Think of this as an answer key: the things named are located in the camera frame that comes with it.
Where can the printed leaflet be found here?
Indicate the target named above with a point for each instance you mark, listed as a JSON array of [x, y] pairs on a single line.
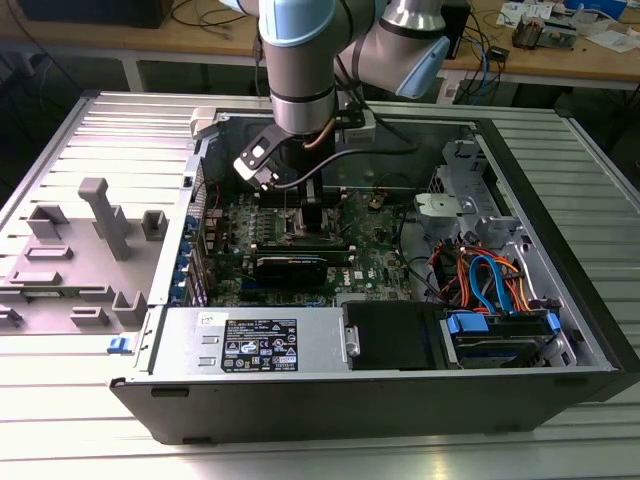
[[515, 11]]

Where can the silver metal drive cage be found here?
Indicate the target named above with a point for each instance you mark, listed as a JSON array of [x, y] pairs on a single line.
[[440, 205]]

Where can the grey metal device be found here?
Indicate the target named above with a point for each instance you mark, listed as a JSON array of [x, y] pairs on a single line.
[[562, 35]]

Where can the blue plastic clip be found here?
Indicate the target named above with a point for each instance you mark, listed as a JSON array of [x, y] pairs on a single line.
[[120, 345]]

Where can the black PC case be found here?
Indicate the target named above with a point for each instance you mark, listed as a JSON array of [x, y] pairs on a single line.
[[350, 410]]

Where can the grey parts rack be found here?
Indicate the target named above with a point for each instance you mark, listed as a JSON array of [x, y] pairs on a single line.
[[75, 260]]

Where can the metal locking lever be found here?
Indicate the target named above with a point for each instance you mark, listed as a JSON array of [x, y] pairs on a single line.
[[284, 202], [350, 219]]

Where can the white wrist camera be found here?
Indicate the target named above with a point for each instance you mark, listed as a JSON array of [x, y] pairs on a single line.
[[255, 157]]

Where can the green RAM stick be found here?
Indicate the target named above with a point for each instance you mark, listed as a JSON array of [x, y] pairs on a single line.
[[300, 248]]

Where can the black tower device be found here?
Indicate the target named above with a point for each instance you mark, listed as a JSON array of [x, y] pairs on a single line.
[[460, 20]]

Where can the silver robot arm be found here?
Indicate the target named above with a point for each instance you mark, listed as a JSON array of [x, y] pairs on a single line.
[[300, 65]]

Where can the small black device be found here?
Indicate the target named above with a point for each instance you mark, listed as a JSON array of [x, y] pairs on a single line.
[[500, 53]]

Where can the hard disk in blue carrier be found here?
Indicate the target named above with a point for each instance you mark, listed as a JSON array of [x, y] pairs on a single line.
[[467, 324]]

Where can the black graphics card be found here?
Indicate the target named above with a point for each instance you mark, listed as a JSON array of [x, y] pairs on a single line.
[[290, 270]]

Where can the white paper sheet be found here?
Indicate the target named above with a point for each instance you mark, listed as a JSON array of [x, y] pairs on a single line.
[[612, 41]]

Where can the black box on desk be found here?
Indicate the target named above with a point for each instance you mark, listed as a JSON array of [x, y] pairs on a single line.
[[95, 12]]

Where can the wooden desk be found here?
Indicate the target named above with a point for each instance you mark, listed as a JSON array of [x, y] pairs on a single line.
[[100, 40], [550, 62]]

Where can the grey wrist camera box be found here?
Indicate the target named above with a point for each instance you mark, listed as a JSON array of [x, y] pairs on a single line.
[[361, 131]]

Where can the round coin battery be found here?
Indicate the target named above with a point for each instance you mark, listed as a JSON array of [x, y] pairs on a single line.
[[376, 202]]

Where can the finned cooler device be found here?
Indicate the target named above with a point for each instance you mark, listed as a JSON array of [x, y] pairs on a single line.
[[527, 32]]

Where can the green motherboard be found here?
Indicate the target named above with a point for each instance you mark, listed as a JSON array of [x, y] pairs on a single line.
[[375, 250]]

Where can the silver power supply unit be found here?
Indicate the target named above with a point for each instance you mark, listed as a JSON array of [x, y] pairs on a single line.
[[320, 345]]

